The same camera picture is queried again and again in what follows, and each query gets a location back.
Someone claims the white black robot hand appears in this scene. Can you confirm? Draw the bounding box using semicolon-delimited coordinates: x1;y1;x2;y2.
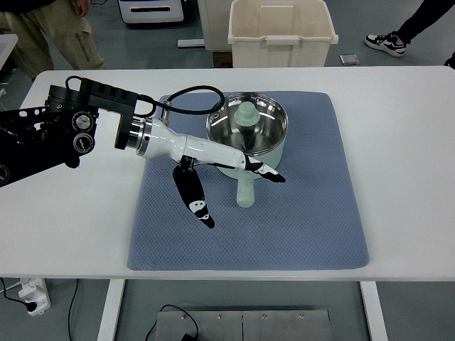
128;117;285;229

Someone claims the green pot with handle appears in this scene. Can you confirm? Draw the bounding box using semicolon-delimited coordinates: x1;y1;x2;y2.
205;92;289;208

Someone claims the black trouser leg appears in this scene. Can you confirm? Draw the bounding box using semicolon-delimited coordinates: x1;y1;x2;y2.
395;0;454;45

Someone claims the beige plastic bin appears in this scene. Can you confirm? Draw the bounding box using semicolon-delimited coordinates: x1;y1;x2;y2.
227;1;338;68

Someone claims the person in khaki trousers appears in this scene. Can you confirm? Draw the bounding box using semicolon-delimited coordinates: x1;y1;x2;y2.
1;0;106;79

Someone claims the blue quilted mat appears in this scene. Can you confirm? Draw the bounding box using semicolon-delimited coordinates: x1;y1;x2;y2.
127;91;369;271

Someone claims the black and white sneaker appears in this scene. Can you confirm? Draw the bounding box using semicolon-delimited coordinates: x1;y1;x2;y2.
364;33;406;58

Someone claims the white table leg right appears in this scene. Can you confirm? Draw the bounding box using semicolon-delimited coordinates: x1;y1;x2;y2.
359;281;388;341

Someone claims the white table leg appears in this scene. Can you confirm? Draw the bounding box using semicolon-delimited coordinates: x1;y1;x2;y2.
97;279;126;341
359;281;388;341

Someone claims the white machine with black panel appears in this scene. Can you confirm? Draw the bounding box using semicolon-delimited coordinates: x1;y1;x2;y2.
118;0;184;24

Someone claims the metal base plate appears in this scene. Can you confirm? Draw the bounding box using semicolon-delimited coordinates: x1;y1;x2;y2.
152;310;333;340

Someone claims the white cabinet behind bin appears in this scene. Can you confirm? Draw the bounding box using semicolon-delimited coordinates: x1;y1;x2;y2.
177;0;232;52

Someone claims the black power cable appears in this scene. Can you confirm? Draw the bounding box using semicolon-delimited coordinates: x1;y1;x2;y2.
67;278;200;341

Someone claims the white power strip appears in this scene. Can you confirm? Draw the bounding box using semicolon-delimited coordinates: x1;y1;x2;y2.
18;278;50;316

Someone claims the small grey floor box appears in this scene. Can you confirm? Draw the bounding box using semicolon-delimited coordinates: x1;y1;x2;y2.
339;54;360;66

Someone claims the white table leg left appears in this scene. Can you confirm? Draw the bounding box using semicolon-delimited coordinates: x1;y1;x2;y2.
97;279;126;341

